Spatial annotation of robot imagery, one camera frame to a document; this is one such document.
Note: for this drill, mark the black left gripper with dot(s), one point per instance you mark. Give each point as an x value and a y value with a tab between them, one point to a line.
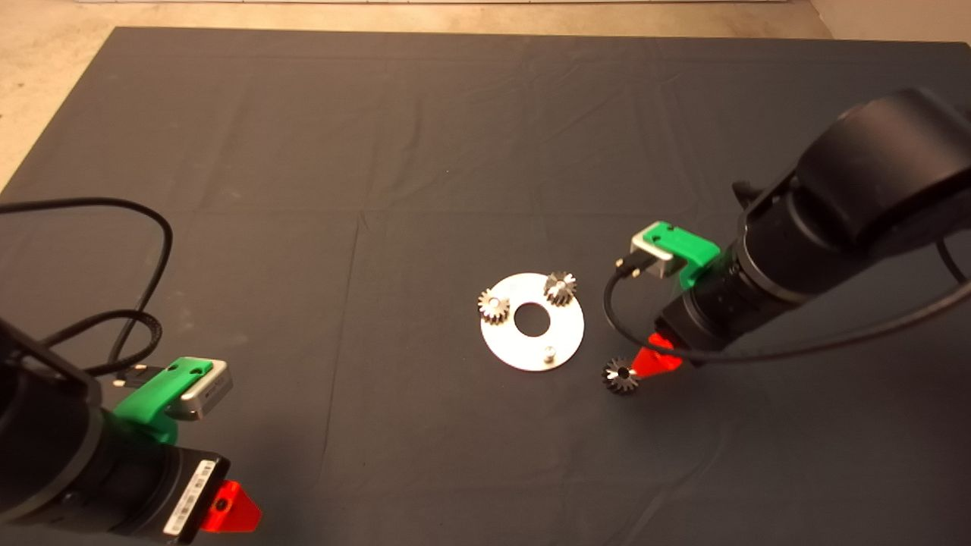
144	493

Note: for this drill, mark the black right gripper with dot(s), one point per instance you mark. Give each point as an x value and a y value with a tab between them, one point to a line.
709	318

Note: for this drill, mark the small steel planetary gear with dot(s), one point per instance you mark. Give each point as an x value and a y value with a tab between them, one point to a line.
560	292
489	313
616	383

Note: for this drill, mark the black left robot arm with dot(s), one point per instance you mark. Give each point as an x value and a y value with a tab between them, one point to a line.
38	455

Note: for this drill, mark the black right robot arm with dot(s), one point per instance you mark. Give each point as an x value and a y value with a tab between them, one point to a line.
872	182

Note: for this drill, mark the round metal carrier plate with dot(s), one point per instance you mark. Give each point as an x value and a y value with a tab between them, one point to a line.
523	353

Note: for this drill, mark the dark grey table cloth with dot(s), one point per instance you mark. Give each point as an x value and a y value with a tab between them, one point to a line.
379	152

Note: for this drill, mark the silver right camera box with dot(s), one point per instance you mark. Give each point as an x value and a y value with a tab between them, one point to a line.
656	254

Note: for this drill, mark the silver camera box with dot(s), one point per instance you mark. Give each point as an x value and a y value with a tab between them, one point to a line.
656	254
211	390

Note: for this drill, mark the green right camera mount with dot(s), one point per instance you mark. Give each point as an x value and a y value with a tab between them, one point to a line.
694	246

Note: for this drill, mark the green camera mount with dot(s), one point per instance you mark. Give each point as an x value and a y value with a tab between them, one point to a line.
694	246
152	394

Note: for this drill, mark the silver left camera box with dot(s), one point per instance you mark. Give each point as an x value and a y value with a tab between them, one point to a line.
211	390

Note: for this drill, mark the green left camera mount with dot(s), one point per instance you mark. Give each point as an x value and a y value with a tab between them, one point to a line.
152	394

